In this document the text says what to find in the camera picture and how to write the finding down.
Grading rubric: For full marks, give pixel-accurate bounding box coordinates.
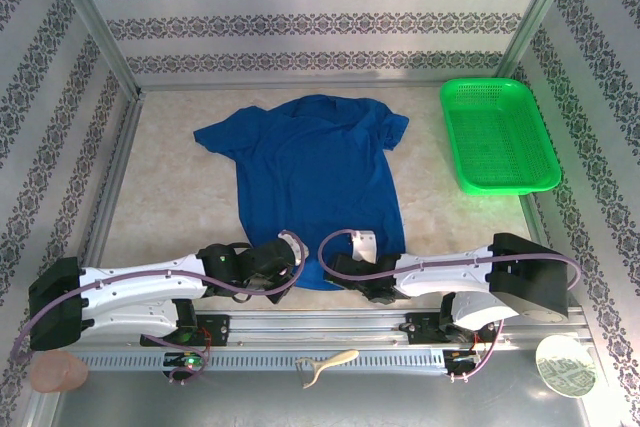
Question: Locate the blue t-shirt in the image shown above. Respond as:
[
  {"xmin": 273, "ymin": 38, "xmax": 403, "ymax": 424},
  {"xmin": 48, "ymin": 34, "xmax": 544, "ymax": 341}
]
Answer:
[{"xmin": 193, "ymin": 94, "xmax": 410, "ymax": 292}]

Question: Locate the green plastic mesh basket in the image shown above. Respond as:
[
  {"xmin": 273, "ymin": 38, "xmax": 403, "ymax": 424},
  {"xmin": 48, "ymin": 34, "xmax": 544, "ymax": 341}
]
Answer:
[{"xmin": 438, "ymin": 77, "xmax": 562, "ymax": 196}]

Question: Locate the cream plastic peeler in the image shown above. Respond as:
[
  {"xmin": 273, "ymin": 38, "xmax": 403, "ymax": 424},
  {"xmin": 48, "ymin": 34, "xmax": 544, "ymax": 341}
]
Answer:
[{"xmin": 295, "ymin": 349, "xmax": 360, "ymax": 389}]

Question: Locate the small circuit board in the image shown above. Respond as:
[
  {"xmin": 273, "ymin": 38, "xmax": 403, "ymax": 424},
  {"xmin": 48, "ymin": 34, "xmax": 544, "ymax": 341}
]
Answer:
[
  {"xmin": 163, "ymin": 352, "xmax": 207, "ymax": 373},
  {"xmin": 443, "ymin": 350, "xmax": 484, "ymax": 373}
]

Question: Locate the pink translucent cup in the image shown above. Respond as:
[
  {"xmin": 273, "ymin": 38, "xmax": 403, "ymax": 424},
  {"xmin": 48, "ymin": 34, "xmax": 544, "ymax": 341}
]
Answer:
[{"xmin": 29, "ymin": 350, "xmax": 90, "ymax": 393}]

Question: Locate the round green patterned plate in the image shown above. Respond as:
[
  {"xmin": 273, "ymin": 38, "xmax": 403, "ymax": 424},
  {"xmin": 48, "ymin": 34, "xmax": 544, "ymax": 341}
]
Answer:
[{"xmin": 534, "ymin": 335, "xmax": 599, "ymax": 399}]

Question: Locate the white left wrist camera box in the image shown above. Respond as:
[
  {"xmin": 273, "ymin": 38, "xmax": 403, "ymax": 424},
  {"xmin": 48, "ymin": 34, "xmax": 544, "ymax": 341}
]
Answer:
[{"xmin": 277, "ymin": 229, "xmax": 307, "ymax": 268}]

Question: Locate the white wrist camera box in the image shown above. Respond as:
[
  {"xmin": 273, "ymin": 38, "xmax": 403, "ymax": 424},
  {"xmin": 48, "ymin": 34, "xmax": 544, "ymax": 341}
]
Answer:
[
  {"xmin": 277, "ymin": 229, "xmax": 307, "ymax": 268},
  {"xmin": 349, "ymin": 229, "xmax": 377, "ymax": 263}
]

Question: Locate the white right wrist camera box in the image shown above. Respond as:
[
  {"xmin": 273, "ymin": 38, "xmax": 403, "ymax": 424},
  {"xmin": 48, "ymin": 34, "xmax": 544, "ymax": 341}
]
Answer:
[{"xmin": 349, "ymin": 229, "xmax": 377, "ymax": 263}]

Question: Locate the aluminium mounting rail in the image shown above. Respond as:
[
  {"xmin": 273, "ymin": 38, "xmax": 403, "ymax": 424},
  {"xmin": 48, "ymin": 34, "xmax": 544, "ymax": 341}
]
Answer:
[{"xmin": 47, "ymin": 309, "xmax": 586, "ymax": 348}]

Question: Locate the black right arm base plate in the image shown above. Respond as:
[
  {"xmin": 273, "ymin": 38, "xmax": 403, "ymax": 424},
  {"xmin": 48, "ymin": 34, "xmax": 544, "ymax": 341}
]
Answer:
[{"xmin": 399, "ymin": 311, "xmax": 499, "ymax": 346}]

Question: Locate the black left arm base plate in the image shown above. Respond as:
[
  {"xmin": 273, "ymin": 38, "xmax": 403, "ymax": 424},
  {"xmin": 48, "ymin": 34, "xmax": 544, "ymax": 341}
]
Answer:
[{"xmin": 139, "ymin": 314, "xmax": 231, "ymax": 348}]

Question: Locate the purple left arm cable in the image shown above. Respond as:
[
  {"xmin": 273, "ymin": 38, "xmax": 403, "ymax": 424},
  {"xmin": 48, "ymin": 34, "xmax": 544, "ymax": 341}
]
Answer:
[{"xmin": 9, "ymin": 229, "xmax": 307, "ymax": 384}]

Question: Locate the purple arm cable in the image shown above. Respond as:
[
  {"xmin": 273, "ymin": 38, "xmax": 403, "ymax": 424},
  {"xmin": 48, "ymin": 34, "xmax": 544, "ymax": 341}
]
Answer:
[
  {"xmin": 9, "ymin": 229, "xmax": 307, "ymax": 384},
  {"xmin": 318, "ymin": 229, "xmax": 582, "ymax": 384}
]

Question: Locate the grey slotted cable duct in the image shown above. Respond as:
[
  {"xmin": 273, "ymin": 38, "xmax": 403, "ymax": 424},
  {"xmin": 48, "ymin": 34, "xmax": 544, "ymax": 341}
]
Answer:
[{"xmin": 79, "ymin": 349, "xmax": 446, "ymax": 373}]

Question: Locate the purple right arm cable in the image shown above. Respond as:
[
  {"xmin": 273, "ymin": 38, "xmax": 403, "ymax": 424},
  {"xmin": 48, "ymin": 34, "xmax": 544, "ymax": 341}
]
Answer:
[{"xmin": 318, "ymin": 229, "xmax": 582, "ymax": 384}]

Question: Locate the aluminium frame post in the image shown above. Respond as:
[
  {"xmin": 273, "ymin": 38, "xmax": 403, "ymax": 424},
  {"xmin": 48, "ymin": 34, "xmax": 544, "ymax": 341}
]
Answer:
[
  {"xmin": 42, "ymin": 0, "xmax": 144, "ymax": 98},
  {"xmin": 489, "ymin": 0, "xmax": 585, "ymax": 97}
]

